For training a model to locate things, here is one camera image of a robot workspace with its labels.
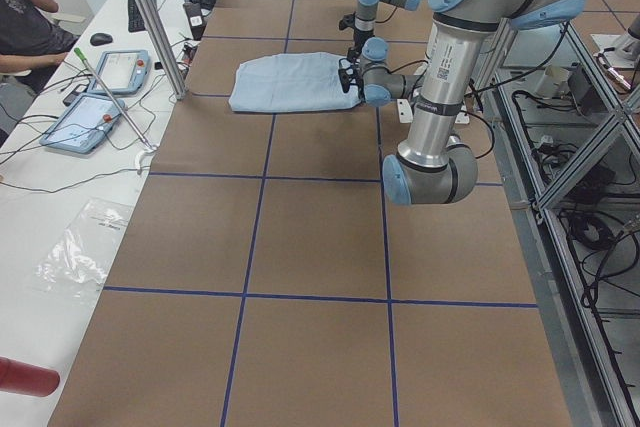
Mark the aluminium frame post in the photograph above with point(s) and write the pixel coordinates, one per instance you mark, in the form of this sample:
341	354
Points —
162	46

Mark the blue teach pendant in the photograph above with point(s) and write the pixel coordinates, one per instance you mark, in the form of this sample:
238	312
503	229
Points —
83	126
123	71

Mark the near blue teach pendant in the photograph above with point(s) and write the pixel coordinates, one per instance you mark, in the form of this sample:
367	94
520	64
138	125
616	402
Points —
83	126

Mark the red cylinder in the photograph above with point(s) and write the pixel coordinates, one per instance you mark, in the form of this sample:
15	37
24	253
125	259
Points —
27	379

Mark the long grabber stick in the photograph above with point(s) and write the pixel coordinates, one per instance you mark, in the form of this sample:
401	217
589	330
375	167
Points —
148	147

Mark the black keyboard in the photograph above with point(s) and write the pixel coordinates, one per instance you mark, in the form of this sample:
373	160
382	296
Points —
135	19

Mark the white camera stand pillar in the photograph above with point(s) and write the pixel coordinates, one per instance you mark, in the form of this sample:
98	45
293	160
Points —
406	110

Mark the clear plastic bag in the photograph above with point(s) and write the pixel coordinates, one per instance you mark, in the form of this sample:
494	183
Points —
80	261

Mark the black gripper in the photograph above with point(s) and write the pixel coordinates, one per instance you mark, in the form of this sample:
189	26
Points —
359	40
354	77

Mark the light blue button shirt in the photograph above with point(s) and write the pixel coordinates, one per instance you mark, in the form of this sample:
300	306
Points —
291	83

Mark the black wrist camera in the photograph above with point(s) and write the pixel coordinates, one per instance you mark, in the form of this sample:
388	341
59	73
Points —
347	22
343	65

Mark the standing person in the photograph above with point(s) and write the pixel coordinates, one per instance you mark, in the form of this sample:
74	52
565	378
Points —
31	42

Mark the black computer mouse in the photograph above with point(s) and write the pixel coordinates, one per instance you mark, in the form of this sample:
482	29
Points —
100	38

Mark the far blue teach pendant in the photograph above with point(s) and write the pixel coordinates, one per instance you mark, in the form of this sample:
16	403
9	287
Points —
123	71

